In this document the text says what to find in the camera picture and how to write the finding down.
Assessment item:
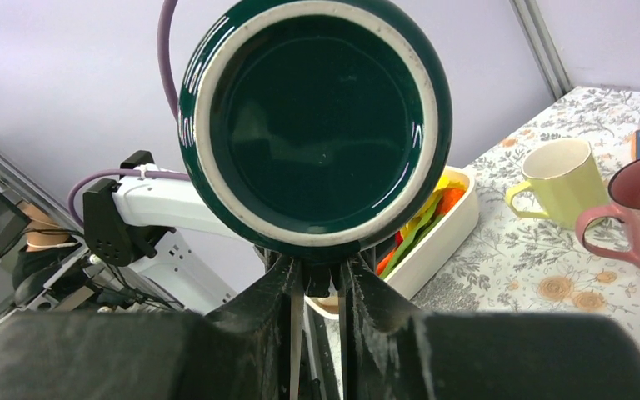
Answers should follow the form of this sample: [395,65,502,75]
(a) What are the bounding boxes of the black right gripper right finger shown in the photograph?
[339,256,640,399]

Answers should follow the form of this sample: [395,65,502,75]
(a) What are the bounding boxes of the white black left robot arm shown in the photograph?
[67,151,242,314]

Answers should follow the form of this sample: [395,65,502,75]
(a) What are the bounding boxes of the dark green mug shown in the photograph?
[177,0,453,298]

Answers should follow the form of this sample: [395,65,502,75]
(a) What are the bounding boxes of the yellow green faceted mug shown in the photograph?
[504,137,610,230]

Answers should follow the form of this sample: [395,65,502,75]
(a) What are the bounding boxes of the white vegetable basin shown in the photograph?
[304,165,481,322]

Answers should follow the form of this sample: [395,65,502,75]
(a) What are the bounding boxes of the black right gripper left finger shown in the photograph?
[0,256,303,399]

